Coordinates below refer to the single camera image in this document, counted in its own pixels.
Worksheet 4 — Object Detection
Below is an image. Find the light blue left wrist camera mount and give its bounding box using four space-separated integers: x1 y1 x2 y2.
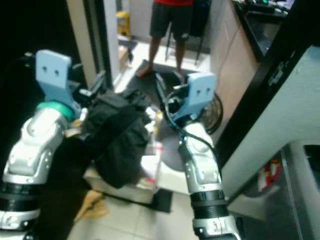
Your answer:
35 49 81 107

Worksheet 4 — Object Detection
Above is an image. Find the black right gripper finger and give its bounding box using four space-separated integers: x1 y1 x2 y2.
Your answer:
154 71 170 108

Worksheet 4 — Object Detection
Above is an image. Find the beige cabinet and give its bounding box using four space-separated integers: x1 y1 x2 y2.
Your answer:
207 0 261 133

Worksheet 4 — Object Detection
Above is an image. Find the black countertop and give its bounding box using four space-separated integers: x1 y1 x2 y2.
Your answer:
232 0 308 61

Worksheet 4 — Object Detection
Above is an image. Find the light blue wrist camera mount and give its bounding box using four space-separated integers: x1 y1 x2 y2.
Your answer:
35 49 81 107
175 71 217 126

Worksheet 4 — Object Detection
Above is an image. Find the light blue right wrist camera mount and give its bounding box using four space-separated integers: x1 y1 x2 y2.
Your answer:
175 71 217 126

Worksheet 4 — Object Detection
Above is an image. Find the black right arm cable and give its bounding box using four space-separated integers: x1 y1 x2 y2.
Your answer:
165 100 223 171

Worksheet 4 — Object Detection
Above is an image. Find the black chair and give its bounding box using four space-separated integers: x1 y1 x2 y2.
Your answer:
165 0 212 62

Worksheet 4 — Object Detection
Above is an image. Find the brown cloth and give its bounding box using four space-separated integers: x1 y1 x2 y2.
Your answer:
74 190 110 223

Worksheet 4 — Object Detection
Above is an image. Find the person in red shirt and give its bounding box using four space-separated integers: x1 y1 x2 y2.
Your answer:
136 0 198 78

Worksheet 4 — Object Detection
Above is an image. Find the black floor mat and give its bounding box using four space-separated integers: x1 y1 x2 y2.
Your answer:
122 60 186 96

